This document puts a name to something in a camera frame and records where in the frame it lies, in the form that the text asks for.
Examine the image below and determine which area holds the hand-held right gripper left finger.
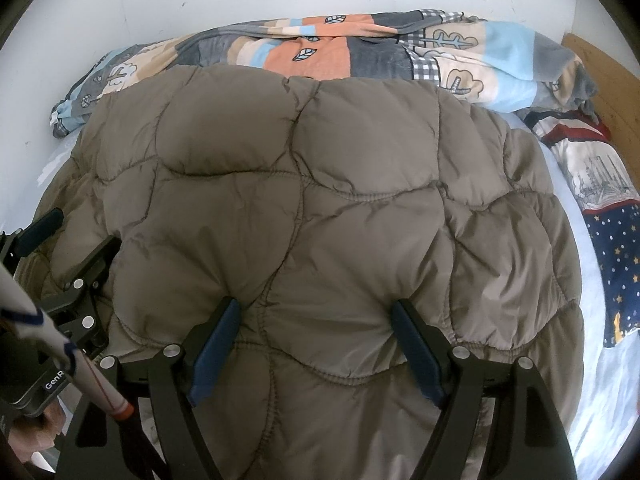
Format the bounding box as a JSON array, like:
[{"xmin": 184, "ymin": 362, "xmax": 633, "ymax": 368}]
[{"xmin": 57, "ymin": 296, "xmax": 243, "ymax": 480}]

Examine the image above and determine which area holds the star printed pillow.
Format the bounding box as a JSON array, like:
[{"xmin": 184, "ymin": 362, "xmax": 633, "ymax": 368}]
[{"xmin": 522, "ymin": 107, "xmax": 640, "ymax": 350}]

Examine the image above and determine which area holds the patchwork printed blanket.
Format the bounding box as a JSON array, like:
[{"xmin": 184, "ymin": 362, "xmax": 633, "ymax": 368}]
[{"xmin": 50, "ymin": 9, "xmax": 601, "ymax": 140}]

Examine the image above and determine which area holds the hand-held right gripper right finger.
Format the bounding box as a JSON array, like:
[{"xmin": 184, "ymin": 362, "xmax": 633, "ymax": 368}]
[{"xmin": 391, "ymin": 299, "xmax": 578, "ymax": 480}]

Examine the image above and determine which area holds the wooden headboard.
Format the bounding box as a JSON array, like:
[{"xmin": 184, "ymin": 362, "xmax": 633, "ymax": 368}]
[{"xmin": 560, "ymin": 32, "xmax": 640, "ymax": 163}]

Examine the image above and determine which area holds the white sleeved cable, orange tip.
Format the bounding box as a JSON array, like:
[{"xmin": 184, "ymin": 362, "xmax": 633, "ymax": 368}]
[{"xmin": 0, "ymin": 259, "xmax": 168, "ymax": 480}]

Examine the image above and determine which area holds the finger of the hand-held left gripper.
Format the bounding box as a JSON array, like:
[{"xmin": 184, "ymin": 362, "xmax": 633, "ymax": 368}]
[
  {"xmin": 9, "ymin": 208, "xmax": 66, "ymax": 262},
  {"xmin": 47, "ymin": 234, "xmax": 123, "ymax": 342}
]

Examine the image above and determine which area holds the light blue bed sheet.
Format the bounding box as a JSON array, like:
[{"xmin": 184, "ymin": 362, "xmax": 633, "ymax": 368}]
[{"xmin": 35, "ymin": 109, "xmax": 640, "ymax": 480}]

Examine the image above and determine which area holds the olive quilted hooded jacket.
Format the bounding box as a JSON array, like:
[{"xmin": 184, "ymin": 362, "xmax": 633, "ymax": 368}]
[{"xmin": 17, "ymin": 62, "xmax": 587, "ymax": 480}]

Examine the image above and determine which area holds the person's left hand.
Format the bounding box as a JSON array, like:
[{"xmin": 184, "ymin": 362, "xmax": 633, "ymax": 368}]
[{"xmin": 10, "ymin": 400, "xmax": 66, "ymax": 457}]

